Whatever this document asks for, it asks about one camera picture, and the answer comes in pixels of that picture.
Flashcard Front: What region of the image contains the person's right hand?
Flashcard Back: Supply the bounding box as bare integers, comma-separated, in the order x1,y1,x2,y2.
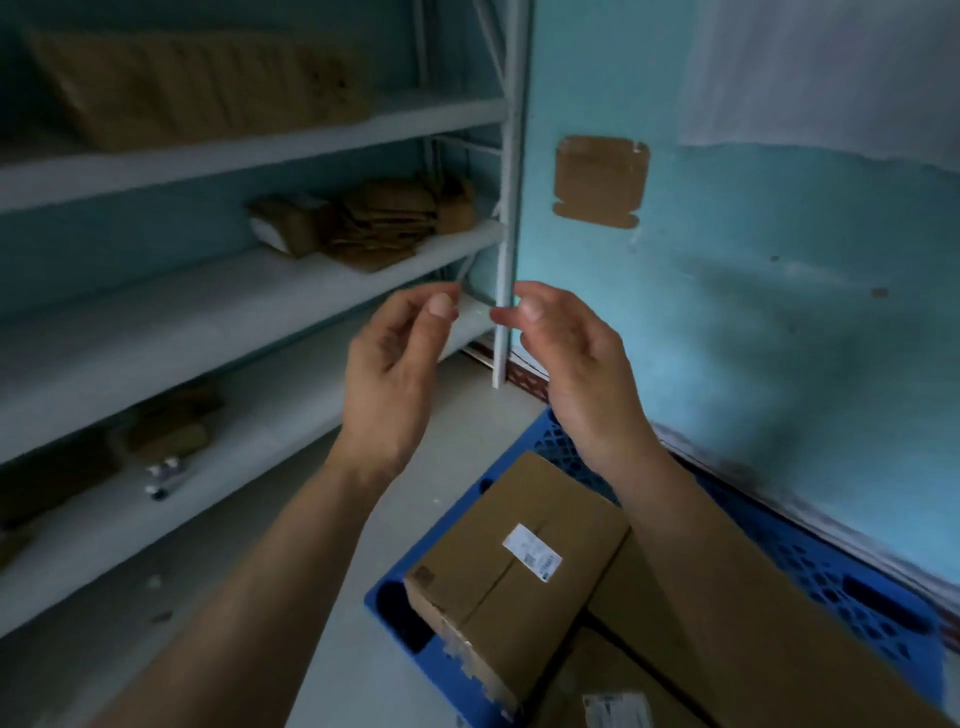
490,282,666,490

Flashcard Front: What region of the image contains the person's left hand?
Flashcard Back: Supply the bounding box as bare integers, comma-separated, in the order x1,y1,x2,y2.
328,282,462,483

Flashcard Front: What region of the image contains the person's left forearm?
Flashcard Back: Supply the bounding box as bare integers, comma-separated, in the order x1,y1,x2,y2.
86,453,410,728

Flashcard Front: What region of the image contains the person's right forearm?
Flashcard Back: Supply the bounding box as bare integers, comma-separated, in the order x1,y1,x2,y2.
600,448,957,728

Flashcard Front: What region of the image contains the pile of folded cardboard boxes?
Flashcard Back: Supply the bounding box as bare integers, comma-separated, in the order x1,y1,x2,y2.
247,174,481,273

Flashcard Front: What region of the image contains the flat die-cut cardboard piece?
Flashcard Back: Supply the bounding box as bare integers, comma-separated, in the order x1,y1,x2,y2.
552,135,651,230

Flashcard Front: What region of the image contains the white plastic bag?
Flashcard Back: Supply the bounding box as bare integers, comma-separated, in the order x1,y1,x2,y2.
249,214,294,254

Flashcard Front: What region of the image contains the sealed cardboard box white label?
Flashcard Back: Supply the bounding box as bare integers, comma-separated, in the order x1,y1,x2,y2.
403,451,632,715

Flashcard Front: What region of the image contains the small brown cardboard box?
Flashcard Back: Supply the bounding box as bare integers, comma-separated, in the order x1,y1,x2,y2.
122,386,226,460

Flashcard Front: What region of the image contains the white metal shelving rack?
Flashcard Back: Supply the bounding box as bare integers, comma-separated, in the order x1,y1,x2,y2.
0,0,535,646

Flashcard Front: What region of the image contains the plain brown cardboard box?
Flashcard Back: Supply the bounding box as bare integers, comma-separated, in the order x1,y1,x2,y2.
587,531,725,721

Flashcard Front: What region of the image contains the cluster of small capped bottles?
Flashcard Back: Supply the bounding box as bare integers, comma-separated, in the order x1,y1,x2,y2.
144,456,190,502

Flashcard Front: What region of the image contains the stack of flat cardboard sheets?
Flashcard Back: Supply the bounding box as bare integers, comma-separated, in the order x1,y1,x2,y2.
21,28,372,153

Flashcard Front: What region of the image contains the cardboard box with label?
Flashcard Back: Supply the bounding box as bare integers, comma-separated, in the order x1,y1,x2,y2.
528,628,710,728

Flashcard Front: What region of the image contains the white cloth sheet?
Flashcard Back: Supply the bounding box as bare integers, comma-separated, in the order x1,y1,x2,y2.
677,0,960,174

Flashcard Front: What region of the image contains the blue plastic pallet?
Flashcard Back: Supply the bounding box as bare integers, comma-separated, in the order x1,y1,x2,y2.
364,407,948,728

